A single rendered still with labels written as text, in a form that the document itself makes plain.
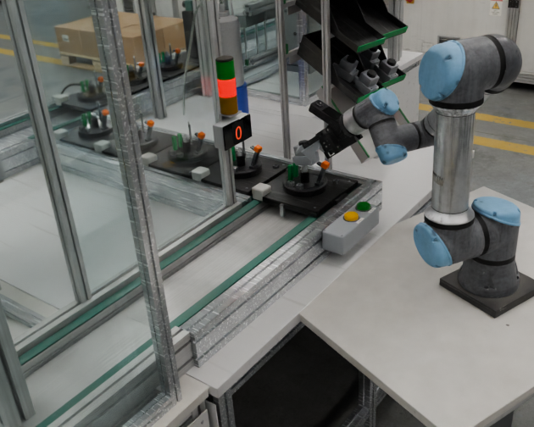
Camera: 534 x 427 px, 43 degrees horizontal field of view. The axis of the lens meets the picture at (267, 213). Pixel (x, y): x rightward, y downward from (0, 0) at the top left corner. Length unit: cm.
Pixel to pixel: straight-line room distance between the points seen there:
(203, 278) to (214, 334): 24
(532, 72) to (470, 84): 447
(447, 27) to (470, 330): 460
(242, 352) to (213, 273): 28
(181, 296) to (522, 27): 457
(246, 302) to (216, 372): 19
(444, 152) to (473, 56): 22
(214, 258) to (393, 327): 53
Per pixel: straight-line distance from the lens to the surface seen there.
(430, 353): 163
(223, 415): 163
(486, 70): 149
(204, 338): 158
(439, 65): 146
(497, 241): 170
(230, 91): 187
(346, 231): 187
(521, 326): 175
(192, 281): 179
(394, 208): 220
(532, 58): 591
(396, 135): 181
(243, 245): 192
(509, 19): 588
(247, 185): 213
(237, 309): 164
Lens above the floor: 191
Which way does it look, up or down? 29 degrees down
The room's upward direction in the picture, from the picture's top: 4 degrees counter-clockwise
